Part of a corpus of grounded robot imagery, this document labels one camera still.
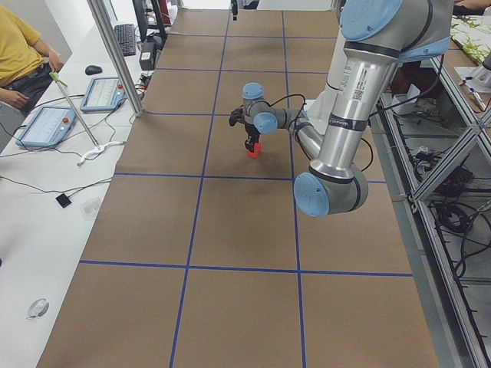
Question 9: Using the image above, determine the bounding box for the black keyboard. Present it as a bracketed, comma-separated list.
[114, 24, 137, 57]

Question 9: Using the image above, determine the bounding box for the bundle of black cables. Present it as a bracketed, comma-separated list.
[406, 145, 491, 281]

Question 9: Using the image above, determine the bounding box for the person in yellow shirt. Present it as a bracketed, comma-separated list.
[1, 7, 64, 116]

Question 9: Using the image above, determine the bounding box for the near blue teach pendant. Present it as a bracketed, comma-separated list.
[15, 107, 76, 148]

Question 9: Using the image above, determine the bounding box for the black power adapter box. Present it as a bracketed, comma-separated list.
[139, 41, 155, 71]

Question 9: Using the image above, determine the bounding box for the blue teach pendant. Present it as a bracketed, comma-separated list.
[80, 77, 126, 113]
[15, 107, 76, 148]

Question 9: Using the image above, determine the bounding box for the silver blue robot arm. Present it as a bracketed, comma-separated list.
[229, 1, 453, 217]

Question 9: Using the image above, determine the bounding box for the small white grey box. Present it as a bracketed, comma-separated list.
[390, 84, 420, 115]

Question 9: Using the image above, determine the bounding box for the small black square device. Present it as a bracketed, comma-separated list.
[55, 193, 72, 209]

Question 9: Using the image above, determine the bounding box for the aluminium frame post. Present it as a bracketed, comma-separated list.
[87, 0, 143, 118]

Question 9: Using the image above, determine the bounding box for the aluminium side frame rack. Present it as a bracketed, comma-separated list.
[371, 49, 490, 367]

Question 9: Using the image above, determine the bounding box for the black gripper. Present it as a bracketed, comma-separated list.
[229, 107, 260, 151]

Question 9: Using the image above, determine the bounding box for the blue tape strip lengthwise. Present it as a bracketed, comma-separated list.
[168, 15, 231, 368]

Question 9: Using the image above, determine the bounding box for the black computer mouse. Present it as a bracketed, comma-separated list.
[84, 64, 103, 75]

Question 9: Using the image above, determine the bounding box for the far blue teach pendant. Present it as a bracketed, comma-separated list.
[80, 77, 126, 113]

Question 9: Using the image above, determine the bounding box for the metal rod green tip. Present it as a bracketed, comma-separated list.
[49, 71, 101, 150]

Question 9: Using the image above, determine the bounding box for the floral patterned cloth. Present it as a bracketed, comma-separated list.
[450, 15, 490, 64]

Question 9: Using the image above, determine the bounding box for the blue tape strip crosswise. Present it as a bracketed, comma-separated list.
[114, 172, 387, 185]

